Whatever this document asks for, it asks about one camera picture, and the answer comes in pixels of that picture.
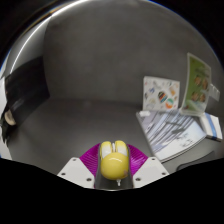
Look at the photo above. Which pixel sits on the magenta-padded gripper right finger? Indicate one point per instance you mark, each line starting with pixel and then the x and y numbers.
pixel 148 170

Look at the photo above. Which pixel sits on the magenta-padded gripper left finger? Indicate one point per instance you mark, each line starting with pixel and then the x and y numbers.
pixel 78 171

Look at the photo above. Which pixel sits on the yellow and white computer mouse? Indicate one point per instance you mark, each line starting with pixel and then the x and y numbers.
pixel 114 165

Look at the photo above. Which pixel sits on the large grey printed book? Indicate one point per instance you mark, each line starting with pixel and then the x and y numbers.
pixel 170 133

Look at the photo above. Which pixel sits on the white card with colourful stickers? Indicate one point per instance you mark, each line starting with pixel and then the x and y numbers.
pixel 160 94

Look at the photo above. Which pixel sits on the white booklet with blue stripe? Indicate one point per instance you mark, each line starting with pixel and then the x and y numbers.
pixel 213 126

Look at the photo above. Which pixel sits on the green food menu stand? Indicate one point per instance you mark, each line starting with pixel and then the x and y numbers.
pixel 196 85

